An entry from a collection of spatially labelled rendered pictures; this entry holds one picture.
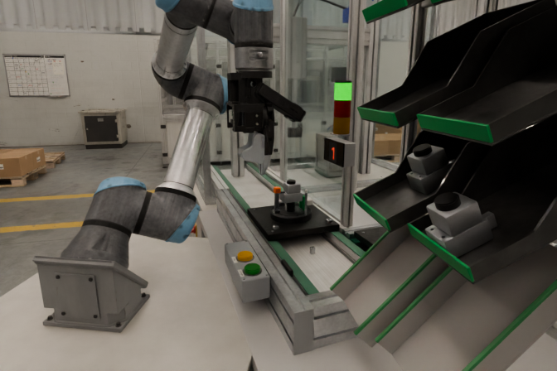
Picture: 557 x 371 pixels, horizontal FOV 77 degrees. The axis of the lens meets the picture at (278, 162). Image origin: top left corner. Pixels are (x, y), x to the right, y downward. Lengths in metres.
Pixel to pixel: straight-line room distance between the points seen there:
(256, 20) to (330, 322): 0.63
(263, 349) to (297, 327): 0.10
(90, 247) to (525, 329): 0.81
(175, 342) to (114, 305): 0.16
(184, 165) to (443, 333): 0.73
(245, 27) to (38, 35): 8.89
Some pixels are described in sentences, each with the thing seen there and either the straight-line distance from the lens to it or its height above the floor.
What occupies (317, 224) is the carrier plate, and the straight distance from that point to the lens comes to 1.15.
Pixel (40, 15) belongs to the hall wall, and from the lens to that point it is 9.55.
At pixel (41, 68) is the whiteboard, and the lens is 9.45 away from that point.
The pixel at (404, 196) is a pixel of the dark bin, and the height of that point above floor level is 1.22.
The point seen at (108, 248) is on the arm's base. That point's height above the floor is 1.04.
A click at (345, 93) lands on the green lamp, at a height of 1.38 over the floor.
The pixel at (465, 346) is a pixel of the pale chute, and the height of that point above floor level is 1.06.
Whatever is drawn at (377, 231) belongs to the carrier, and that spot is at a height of 0.97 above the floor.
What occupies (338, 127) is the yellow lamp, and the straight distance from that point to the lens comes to 1.06.
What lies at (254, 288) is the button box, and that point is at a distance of 0.89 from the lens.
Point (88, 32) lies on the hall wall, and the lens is 9.20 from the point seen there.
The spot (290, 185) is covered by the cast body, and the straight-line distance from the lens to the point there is 1.15.
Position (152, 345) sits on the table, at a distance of 0.89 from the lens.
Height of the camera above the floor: 1.41
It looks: 13 degrees down
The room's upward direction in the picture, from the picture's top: straight up
